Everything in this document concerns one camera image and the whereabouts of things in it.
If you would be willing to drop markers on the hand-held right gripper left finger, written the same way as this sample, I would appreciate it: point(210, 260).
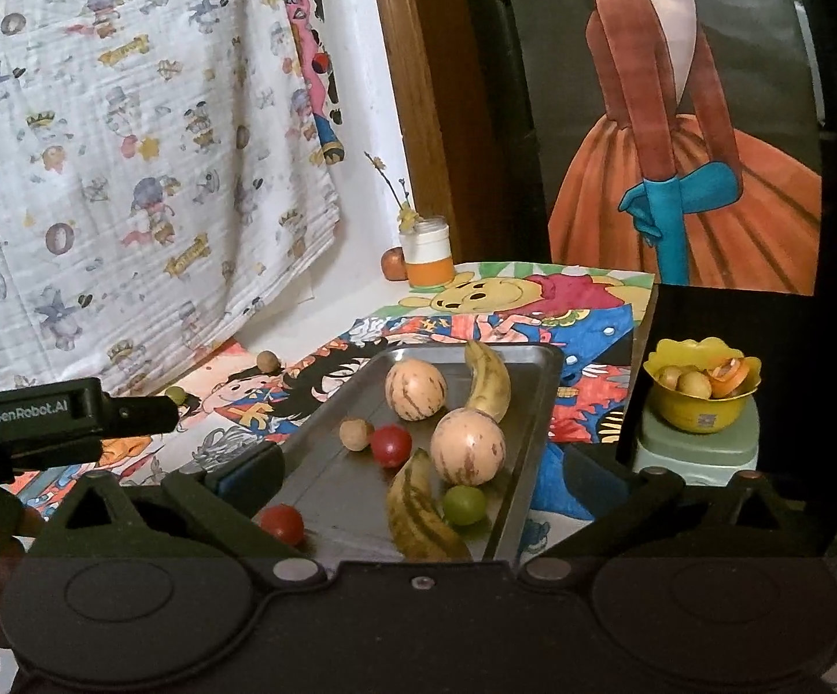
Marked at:
point(248, 481)

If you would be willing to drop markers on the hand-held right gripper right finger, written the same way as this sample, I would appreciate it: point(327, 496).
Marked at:
point(599, 483)

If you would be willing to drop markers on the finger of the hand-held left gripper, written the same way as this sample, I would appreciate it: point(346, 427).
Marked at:
point(143, 416)

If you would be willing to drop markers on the red cherry tomato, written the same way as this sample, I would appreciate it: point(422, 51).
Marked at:
point(391, 446)
point(281, 525)

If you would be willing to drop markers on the metal baking tray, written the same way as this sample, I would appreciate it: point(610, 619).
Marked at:
point(346, 491)

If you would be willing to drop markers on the brown longan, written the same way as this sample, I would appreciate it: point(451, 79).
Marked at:
point(268, 361)
point(355, 435)

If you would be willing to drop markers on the large striped tan melon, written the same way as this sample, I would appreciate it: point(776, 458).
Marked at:
point(469, 448)

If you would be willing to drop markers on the green grape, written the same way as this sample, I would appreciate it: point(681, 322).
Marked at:
point(464, 505)
point(175, 395)

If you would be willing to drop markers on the curved yellow banana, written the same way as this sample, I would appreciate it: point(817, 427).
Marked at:
point(490, 383)

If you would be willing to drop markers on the spotted yellow banana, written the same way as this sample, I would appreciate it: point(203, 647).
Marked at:
point(414, 513)

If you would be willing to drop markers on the small striped tan melon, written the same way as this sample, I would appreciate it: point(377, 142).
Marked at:
point(416, 390)

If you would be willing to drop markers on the pale green plastic stool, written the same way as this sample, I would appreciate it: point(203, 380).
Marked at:
point(693, 459)

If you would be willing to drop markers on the yellow plastic bowl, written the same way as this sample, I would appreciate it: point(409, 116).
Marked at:
point(700, 416)

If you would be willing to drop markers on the pale yellow round fruit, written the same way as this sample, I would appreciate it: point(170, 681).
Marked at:
point(694, 384)
point(671, 377)

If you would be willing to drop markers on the colourful printed tablecloth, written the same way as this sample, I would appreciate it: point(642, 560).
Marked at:
point(577, 347)

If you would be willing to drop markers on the orange peel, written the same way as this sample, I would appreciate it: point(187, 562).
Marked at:
point(728, 377)

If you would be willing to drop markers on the small orange apple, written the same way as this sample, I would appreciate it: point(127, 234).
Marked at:
point(392, 264)

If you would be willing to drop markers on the white printed blanket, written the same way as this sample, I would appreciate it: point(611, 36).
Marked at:
point(100, 159)

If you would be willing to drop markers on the orange jar with white lid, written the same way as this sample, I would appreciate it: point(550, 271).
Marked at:
point(427, 260)

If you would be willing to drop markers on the yellow flower twig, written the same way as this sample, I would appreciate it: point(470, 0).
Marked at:
point(405, 213)

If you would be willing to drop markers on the wall poster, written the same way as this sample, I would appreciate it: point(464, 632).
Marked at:
point(678, 123)

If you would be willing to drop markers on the pink cartoon wall sticker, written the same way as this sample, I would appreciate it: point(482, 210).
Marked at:
point(313, 65)

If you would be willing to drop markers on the wooden door frame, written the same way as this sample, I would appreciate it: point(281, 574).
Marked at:
point(418, 87)

